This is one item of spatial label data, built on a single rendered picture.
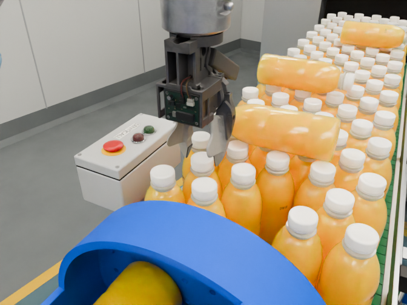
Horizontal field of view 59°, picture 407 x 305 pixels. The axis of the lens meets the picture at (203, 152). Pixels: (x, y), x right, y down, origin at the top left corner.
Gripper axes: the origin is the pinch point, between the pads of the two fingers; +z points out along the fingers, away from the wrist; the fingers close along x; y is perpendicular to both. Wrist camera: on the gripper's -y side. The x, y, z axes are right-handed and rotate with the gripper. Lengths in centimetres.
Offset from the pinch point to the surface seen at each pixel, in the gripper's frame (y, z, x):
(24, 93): -129, 80, -229
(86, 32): -195, 44, -216
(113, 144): 3.0, 1.3, -16.6
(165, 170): 6.0, 1.2, -3.6
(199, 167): 1.7, 2.0, 0.2
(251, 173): 0.6, 1.1, 8.8
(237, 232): 24.6, -10.4, 15.8
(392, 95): -44, 1, 26
